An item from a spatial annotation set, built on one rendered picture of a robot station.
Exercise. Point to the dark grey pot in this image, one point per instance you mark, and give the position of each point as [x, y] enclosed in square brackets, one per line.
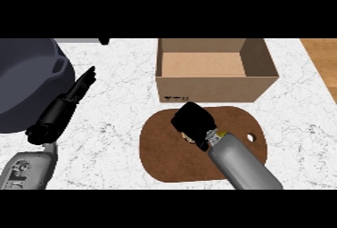
[26, 83]

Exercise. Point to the small black object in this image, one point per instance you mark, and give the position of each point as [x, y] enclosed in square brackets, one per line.
[104, 41]

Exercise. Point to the grey flat object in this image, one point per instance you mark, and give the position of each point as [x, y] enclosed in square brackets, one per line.
[75, 40]

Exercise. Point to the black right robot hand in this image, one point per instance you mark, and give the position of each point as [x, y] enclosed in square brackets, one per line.
[193, 121]

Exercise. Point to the brown cardboard box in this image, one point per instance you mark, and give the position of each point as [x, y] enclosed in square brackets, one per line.
[211, 72]

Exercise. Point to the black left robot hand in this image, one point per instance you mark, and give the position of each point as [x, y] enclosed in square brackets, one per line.
[57, 118]

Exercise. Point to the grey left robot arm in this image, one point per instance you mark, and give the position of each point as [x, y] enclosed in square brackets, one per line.
[29, 170]

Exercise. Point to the cupcake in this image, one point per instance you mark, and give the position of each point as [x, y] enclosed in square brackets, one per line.
[188, 138]

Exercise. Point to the brown wooden cutting board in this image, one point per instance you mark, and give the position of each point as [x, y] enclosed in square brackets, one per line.
[175, 157]

